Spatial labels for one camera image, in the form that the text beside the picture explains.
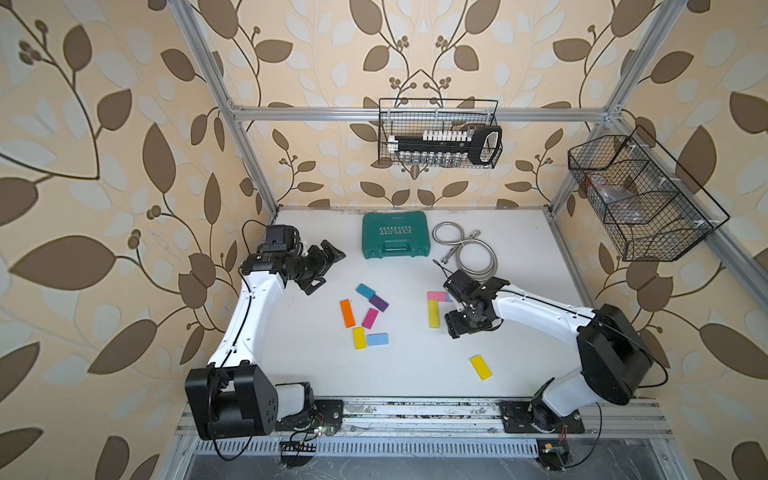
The magenta block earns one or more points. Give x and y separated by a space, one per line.
370 318

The purple block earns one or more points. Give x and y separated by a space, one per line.
378 303

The short yellow block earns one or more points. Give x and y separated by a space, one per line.
481 368

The long yellow-green block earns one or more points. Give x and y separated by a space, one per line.
433 314

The green plastic tool case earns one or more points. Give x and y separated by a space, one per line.
395 235

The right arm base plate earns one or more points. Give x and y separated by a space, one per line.
524 417

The right black wire basket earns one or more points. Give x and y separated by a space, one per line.
679 212

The aluminium front rail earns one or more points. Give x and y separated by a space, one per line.
483 417

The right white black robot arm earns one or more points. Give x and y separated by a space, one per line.
614 360

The black wire basket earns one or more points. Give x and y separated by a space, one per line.
413 116
679 212

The orange long block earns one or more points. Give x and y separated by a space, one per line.
347 314

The yellow block lower left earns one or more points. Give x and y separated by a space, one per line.
359 338

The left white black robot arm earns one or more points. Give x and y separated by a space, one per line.
232 397

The clear plastic bag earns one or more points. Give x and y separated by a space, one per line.
616 204

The black white socket set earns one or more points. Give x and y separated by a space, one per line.
477 146

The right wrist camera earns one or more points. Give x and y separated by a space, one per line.
460 286

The pink block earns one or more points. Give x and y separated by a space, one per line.
437 296

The centre black wire basket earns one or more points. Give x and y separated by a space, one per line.
413 116

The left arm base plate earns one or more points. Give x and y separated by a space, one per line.
324 417

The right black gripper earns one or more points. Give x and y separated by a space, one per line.
454 326

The light blue block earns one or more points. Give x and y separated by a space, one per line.
377 339

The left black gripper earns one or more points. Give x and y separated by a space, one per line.
319 262

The teal block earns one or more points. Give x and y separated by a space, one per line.
365 291

